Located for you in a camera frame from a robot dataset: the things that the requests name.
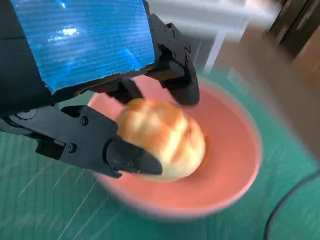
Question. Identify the black left robot hand, blue tape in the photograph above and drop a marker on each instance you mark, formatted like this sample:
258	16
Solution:
87	42

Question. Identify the round toy bread bun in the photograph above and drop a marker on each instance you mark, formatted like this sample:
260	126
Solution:
165	140

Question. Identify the pink bowl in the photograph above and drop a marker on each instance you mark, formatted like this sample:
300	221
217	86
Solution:
225	180

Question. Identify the green cutting mat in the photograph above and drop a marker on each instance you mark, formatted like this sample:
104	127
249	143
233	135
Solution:
50	200

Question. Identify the dark wooden cabinet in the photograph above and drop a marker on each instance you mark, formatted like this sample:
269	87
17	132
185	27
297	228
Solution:
297	20

